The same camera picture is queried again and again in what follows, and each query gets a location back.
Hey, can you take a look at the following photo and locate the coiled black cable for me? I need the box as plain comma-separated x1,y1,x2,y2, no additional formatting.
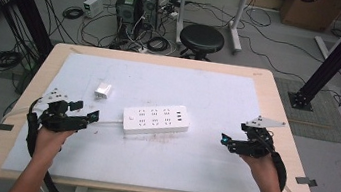
61,4,86,22
0,48,25,75
144,34,172,55

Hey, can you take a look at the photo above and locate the person's left hand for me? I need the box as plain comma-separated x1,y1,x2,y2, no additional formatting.
31,124,76,165

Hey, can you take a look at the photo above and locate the white charger plug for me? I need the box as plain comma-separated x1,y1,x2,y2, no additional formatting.
92,80,114,103

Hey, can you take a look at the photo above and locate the black computer tower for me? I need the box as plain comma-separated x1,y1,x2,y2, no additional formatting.
135,0,162,31
111,0,141,35

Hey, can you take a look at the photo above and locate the black sleeved gripper cable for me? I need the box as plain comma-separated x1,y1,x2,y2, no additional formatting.
16,95,82,192
203,141,292,192

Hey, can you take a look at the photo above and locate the large cardboard box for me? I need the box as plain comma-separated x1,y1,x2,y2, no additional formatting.
277,0,341,35

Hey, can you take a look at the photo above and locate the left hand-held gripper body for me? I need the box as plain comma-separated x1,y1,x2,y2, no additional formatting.
33,86,94,138

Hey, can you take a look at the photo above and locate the grey tape piece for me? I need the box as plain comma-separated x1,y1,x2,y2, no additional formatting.
0,123,15,137
293,175,319,188

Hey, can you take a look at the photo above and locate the person's right hand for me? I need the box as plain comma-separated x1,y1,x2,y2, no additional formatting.
235,148,283,190

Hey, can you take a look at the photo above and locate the white power strip cable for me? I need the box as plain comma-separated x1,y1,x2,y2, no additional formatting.
0,103,125,141

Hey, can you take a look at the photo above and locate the grey floor mat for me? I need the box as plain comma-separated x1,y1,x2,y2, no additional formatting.
267,77,341,145

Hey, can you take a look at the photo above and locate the white floor power strip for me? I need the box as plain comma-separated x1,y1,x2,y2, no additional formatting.
136,46,151,56

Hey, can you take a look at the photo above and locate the white bench power supply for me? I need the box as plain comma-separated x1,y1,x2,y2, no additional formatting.
81,0,106,21

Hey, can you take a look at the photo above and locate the white foam mat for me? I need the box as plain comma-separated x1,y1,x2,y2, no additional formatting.
0,43,280,192

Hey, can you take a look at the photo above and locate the black round stool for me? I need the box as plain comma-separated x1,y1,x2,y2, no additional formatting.
176,21,227,65

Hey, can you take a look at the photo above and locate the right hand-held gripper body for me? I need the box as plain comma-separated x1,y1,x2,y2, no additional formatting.
230,111,287,162

